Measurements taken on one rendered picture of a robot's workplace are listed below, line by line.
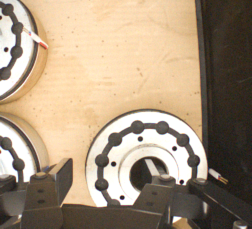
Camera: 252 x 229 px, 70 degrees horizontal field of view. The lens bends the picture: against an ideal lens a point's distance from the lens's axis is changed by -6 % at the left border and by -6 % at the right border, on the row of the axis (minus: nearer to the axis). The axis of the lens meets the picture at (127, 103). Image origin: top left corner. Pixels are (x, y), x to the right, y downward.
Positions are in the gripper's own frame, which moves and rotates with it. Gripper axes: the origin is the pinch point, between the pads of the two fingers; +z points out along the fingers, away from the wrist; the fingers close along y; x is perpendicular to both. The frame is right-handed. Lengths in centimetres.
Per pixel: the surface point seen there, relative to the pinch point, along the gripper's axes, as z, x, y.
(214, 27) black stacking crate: 2.9, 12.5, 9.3
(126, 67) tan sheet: 4.9, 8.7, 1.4
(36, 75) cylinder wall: 3.9, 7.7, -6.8
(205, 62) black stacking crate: 5.3, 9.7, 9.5
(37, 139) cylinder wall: 3.9, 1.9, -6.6
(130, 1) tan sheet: 4.9, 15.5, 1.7
